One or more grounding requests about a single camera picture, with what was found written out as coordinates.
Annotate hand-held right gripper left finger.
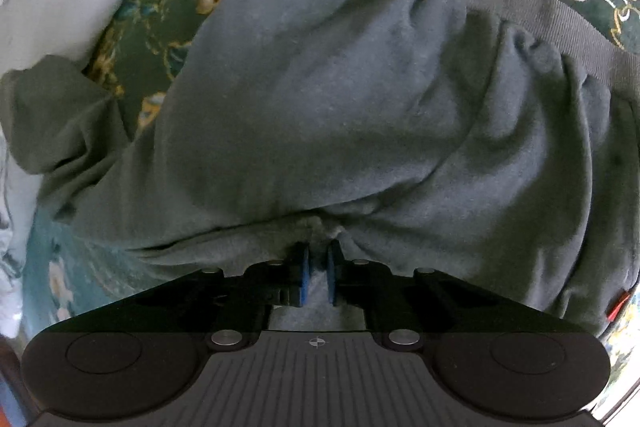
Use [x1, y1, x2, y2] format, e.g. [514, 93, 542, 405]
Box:
[115, 243, 310, 350]

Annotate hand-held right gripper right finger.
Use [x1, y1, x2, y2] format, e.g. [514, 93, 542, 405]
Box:
[325, 242, 521, 350]

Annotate grey pants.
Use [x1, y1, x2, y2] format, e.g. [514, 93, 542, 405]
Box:
[0, 0, 640, 333]

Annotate floral green blanket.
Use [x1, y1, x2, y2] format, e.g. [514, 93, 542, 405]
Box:
[20, 0, 640, 413]

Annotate pale blue quilt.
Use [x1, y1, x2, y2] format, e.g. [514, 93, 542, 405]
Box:
[0, 0, 171, 333]

